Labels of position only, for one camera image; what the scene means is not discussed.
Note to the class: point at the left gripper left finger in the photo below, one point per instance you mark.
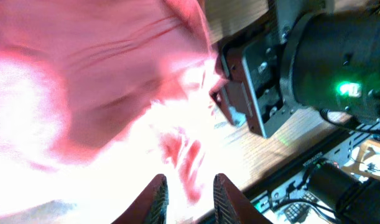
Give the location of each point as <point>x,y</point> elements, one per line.
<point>150,207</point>

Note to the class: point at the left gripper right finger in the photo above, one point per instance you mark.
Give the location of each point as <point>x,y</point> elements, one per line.
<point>231,205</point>

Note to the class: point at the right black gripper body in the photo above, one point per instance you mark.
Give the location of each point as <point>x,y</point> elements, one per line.
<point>250,63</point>

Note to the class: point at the red soccer t-shirt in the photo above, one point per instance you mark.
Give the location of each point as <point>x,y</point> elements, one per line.
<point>96,97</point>

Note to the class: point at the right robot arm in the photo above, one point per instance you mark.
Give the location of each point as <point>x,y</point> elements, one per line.
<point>299,55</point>

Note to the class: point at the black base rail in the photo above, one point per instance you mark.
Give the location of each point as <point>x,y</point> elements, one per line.
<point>316,179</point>

